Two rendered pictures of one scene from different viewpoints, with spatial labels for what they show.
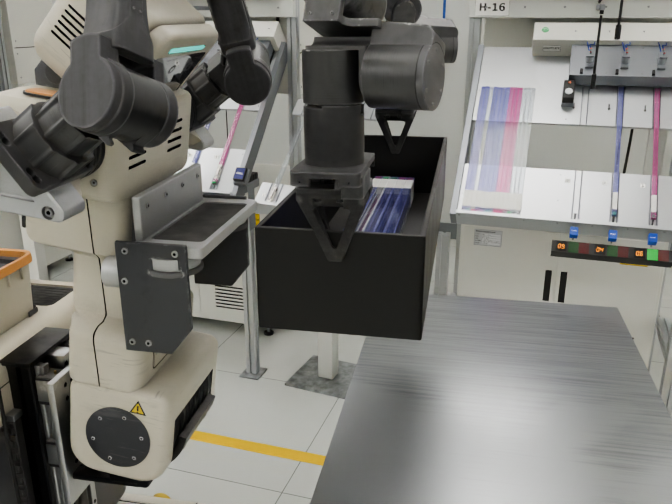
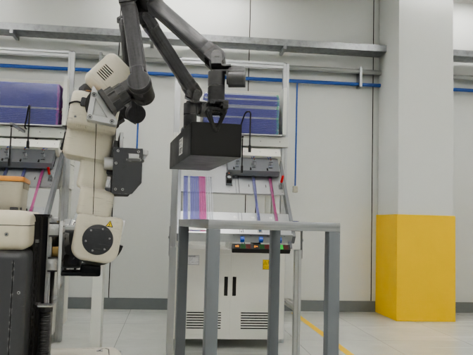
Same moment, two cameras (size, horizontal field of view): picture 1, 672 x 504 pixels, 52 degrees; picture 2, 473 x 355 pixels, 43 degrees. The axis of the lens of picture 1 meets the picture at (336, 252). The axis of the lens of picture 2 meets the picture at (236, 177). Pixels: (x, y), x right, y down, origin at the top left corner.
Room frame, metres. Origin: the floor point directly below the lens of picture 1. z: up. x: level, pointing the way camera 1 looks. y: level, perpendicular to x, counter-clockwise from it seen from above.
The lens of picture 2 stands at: (-1.19, 0.73, 0.79)
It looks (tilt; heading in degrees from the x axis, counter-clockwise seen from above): 4 degrees up; 336
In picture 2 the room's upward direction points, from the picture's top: 2 degrees clockwise
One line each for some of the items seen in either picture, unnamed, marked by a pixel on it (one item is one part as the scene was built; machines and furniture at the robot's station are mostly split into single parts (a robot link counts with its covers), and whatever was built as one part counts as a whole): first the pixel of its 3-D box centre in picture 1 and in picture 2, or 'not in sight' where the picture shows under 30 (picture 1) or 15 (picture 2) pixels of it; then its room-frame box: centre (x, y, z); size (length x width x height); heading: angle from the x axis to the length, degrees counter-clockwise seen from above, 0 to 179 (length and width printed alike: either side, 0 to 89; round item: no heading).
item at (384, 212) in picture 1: (375, 227); not in sight; (0.92, -0.06, 1.04); 0.51 x 0.07 x 0.03; 169
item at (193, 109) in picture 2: not in sight; (191, 109); (1.20, -0.11, 1.27); 0.07 x 0.06 x 0.07; 96
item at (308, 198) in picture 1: (337, 212); (215, 118); (0.66, 0.00, 1.14); 0.07 x 0.07 x 0.09; 79
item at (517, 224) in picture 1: (567, 208); (231, 244); (2.44, -0.85, 0.65); 1.01 x 0.73 x 1.29; 162
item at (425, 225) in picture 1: (375, 209); (201, 148); (0.92, -0.06, 1.07); 0.57 x 0.17 x 0.11; 169
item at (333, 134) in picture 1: (334, 142); (216, 97); (0.65, 0.00, 1.21); 0.10 x 0.07 x 0.07; 169
